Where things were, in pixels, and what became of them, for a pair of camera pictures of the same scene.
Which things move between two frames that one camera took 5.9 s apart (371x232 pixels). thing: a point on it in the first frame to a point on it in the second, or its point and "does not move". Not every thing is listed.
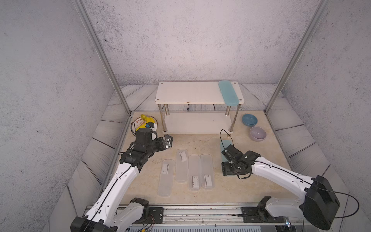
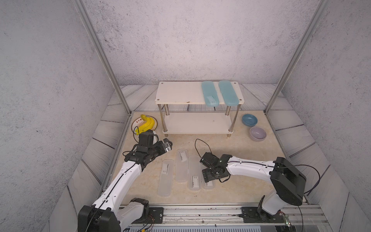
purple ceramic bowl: x=257 y=134 does not move
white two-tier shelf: x=194 y=93 does not move
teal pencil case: x=223 y=144 to x=211 y=96
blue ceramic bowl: x=249 y=120 does not move
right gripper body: x=229 y=168 to x=209 y=174
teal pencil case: x=228 y=93 does not move
